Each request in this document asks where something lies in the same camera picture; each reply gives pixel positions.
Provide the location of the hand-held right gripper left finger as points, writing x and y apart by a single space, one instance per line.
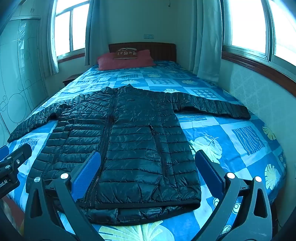
90 166

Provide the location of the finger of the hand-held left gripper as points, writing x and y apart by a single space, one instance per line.
19 154
4 151

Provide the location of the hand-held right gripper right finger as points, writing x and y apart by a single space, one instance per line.
208 166

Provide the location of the black puffer jacket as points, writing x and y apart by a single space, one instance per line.
129 139

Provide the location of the blue patterned bed sheet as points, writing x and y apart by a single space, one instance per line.
231 129

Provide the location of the white patterned wardrobe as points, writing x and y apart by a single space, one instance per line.
20 69

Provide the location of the dark wooden nightstand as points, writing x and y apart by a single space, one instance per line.
70 80

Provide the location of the red pillow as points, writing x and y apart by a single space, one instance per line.
106 62

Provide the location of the wooden window sill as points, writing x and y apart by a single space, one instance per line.
256 69
70 57

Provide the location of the white window curtain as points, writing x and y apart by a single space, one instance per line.
49 46
207 41
92 32

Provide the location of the brown printed cushion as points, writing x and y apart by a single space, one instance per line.
124 53

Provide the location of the dark wooden headboard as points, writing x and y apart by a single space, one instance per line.
159 49

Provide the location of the small bright window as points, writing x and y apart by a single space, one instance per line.
71 25

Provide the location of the wide bright window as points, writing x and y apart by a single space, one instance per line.
249 23

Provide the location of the wall switch plate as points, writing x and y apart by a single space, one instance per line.
148 36

